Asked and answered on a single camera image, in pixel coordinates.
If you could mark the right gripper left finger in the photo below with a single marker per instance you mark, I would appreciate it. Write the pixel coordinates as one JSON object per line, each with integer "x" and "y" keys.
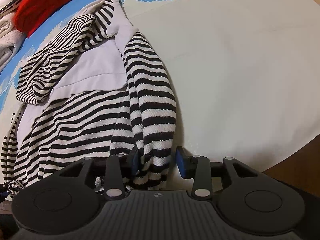
{"x": 105, "y": 176}

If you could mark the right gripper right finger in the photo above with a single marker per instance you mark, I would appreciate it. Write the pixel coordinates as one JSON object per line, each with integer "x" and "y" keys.
{"x": 202, "y": 171}

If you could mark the black white striped garment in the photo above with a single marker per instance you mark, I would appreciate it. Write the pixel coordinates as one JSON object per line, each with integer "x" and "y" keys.
{"x": 95, "y": 90}

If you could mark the blue white floral bedsheet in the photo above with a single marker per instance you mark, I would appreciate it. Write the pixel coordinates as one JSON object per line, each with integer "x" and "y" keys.
{"x": 244, "y": 73}

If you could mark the white folded blanket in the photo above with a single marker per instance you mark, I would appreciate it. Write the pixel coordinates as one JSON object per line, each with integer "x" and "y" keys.
{"x": 10, "y": 41}

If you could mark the red folded blanket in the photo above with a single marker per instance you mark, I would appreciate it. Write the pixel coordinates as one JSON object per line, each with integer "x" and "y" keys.
{"x": 32, "y": 13}

